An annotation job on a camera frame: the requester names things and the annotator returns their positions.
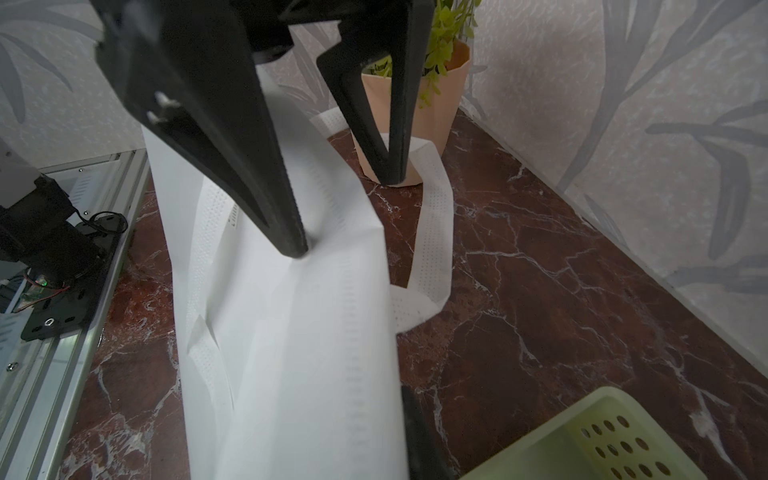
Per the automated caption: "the white insulated delivery bag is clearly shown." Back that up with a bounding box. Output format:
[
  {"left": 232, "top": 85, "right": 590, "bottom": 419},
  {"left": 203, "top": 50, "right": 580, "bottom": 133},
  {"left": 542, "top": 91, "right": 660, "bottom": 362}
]
[{"left": 145, "top": 71, "right": 454, "bottom": 479}]

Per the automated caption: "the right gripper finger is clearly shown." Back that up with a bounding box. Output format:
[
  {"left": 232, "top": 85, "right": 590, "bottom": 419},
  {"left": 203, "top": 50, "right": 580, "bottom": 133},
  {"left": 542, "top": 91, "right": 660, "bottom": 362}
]
[{"left": 401, "top": 385, "right": 455, "bottom": 480}]

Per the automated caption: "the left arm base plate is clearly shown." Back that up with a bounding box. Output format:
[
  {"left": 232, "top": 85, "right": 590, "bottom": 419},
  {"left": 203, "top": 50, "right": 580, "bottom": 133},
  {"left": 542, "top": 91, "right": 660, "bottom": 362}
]
[{"left": 17, "top": 211, "right": 129, "bottom": 341}]

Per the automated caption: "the green plastic basket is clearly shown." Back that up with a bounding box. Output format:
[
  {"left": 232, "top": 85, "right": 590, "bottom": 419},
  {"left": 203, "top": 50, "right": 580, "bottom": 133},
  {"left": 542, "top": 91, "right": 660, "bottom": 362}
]
[{"left": 465, "top": 387, "right": 706, "bottom": 479}]

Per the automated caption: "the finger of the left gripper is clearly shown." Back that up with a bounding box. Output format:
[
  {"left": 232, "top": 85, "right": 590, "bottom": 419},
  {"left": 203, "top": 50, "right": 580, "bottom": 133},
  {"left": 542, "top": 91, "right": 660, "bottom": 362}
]
[
  {"left": 92, "top": 1, "right": 308, "bottom": 258},
  {"left": 316, "top": 0, "right": 436, "bottom": 187}
]

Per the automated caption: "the left controller board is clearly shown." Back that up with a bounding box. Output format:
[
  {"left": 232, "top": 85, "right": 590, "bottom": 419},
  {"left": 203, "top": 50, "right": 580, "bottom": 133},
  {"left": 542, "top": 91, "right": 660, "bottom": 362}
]
[{"left": 0, "top": 272, "right": 46, "bottom": 314}]

